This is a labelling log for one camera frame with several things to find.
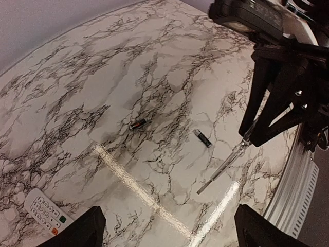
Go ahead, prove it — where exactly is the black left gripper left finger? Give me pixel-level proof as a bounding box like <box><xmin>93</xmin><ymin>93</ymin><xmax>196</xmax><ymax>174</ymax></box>
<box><xmin>51</xmin><ymin>206</ymin><xmax>106</xmax><ymax>247</ymax></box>

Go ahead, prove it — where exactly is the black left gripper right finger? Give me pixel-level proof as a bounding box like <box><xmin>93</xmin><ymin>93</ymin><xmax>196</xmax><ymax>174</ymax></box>
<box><xmin>234</xmin><ymin>204</ymin><xmax>307</xmax><ymax>247</ymax></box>

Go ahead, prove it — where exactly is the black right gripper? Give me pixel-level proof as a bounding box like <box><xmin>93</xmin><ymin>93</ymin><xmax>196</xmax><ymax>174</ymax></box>
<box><xmin>239</xmin><ymin>44</ymin><xmax>328</xmax><ymax>149</ymax></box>

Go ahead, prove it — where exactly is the white remote control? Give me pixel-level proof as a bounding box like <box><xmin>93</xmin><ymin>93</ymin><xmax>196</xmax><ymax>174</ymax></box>
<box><xmin>24</xmin><ymin>188</ymin><xmax>74</xmax><ymax>236</ymax></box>

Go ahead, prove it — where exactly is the clear handled screwdriver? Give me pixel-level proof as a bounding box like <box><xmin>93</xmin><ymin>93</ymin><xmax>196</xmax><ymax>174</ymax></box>
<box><xmin>197</xmin><ymin>134</ymin><xmax>251</xmax><ymax>195</ymax></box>

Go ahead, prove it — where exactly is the AAA battery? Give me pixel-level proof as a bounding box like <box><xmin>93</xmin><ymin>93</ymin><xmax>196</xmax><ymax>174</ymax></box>
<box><xmin>193</xmin><ymin>129</ymin><xmax>212</xmax><ymax>148</ymax></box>
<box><xmin>129</xmin><ymin>118</ymin><xmax>151</xmax><ymax>130</ymax></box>

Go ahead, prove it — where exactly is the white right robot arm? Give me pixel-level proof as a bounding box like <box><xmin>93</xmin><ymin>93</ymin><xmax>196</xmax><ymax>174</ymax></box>
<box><xmin>208</xmin><ymin>1</ymin><xmax>328</xmax><ymax>151</ymax></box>

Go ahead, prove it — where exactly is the aluminium front rail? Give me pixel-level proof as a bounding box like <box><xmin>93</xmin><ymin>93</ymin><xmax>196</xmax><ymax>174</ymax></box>
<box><xmin>263</xmin><ymin>125</ymin><xmax>319</xmax><ymax>239</ymax></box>

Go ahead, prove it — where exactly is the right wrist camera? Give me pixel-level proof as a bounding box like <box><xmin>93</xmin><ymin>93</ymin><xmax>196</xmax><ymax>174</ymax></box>
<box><xmin>208</xmin><ymin>1</ymin><xmax>283</xmax><ymax>39</ymax></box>

